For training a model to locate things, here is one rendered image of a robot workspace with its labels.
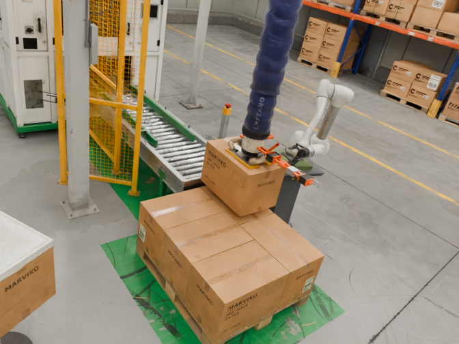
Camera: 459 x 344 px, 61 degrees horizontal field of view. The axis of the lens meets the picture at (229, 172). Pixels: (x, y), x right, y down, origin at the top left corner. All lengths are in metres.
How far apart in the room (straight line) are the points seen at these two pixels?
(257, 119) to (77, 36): 1.53
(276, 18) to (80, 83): 1.67
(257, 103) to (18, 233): 1.79
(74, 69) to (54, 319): 1.90
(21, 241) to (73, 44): 1.71
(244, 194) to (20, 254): 1.65
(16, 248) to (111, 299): 1.24
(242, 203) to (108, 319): 1.31
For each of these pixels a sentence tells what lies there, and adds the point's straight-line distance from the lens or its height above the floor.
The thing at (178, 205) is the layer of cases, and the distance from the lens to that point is 3.32.
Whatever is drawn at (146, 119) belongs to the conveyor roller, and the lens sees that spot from 4.77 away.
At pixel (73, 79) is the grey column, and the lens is 3.47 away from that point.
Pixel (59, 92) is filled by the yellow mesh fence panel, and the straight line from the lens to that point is 4.06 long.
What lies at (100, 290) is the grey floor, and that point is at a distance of 3.35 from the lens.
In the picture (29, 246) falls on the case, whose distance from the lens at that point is 2.23.
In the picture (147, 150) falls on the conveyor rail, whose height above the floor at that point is 0.56.
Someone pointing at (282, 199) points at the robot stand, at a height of 0.36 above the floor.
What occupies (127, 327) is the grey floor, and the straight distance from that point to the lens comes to 3.12.
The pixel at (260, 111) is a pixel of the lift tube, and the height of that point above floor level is 1.46.
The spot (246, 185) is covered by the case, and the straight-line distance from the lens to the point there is 3.03.
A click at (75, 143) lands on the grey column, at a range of 3.71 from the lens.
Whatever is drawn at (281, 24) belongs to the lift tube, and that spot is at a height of 2.09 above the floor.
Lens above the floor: 2.48
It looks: 30 degrees down
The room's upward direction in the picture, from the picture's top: 12 degrees clockwise
